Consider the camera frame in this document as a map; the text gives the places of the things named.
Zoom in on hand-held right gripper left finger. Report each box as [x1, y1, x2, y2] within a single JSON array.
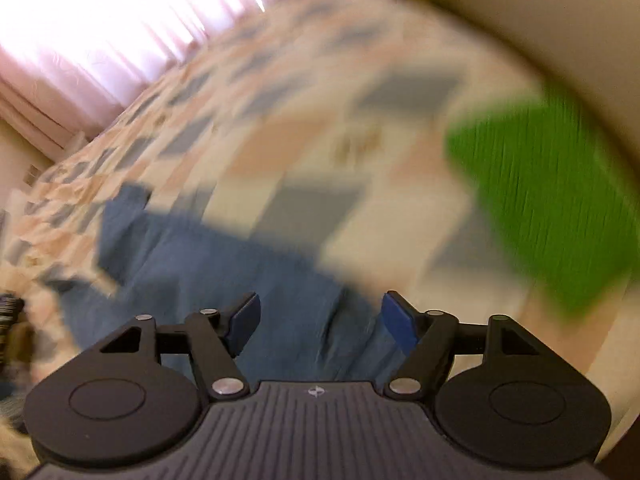
[[99, 292, 262, 402]]

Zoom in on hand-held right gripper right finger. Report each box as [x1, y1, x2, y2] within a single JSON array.
[[381, 290, 544, 403]]

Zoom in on blue denim jeans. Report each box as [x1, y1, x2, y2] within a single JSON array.
[[47, 184, 421, 386]]

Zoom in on green towel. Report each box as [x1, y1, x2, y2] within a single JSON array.
[[445, 87, 636, 318]]

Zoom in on diamond patterned quilt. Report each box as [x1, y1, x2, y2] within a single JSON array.
[[0, 0, 626, 441]]

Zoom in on dark striped object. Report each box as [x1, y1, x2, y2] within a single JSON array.
[[0, 294, 25, 361]]

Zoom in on sheer pink curtain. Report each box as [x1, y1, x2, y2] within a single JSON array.
[[0, 0, 381, 156]]

